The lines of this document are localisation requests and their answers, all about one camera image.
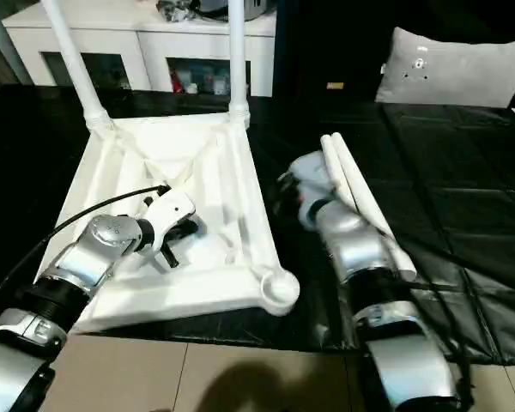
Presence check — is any white plastic table top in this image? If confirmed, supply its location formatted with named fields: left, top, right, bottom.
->
left=37, top=111, right=302, bottom=335

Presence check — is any white plastic table leg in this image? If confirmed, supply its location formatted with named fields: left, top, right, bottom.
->
left=40, top=0, right=116, bottom=133
left=330, top=131, right=419, bottom=283
left=227, top=0, right=253, bottom=129
left=319, top=134, right=368, bottom=215

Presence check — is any black cabinet with gold label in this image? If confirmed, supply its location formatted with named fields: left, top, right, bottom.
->
left=274, top=0, right=397, bottom=104

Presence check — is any white sideboard cabinet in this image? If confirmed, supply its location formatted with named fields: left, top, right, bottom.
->
left=2, top=4, right=279, bottom=99

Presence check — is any grey pillow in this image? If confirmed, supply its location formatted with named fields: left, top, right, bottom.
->
left=374, top=26, right=515, bottom=109

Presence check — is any black clutter on sideboard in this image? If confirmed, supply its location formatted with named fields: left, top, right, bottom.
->
left=155, top=0, right=199, bottom=23

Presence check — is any grey curtain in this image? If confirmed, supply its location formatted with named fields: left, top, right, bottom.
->
left=0, top=19, right=32, bottom=103

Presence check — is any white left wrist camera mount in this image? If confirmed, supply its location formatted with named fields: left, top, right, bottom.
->
left=136, top=190, right=197, bottom=259

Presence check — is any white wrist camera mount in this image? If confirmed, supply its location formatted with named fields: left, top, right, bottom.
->
left=288, top=149, right=342, bottom=235
left=136, top=190, right=197, bottom=259

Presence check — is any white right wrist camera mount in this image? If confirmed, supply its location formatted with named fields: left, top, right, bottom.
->
left=288, top=149, right=342, bottom=235

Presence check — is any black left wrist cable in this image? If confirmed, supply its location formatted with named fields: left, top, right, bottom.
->
left=0, top=183, right=172, bottom=312

